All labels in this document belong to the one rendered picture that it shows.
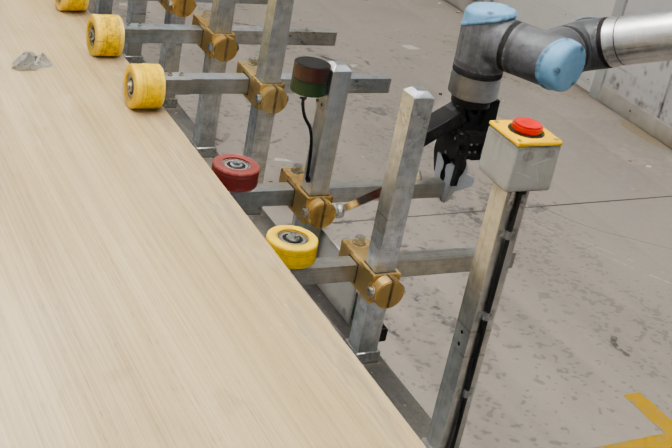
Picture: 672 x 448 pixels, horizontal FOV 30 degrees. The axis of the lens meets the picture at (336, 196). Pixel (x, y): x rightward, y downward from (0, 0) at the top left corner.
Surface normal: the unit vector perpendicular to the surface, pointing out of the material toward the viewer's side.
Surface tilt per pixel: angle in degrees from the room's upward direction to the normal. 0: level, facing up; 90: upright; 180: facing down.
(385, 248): 90
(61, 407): 0
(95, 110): 0
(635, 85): 90
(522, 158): 90
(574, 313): 0
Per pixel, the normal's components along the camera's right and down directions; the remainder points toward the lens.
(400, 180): 0.42, 0.46
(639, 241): 0.18, -0.89
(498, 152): -0.89, 0.04
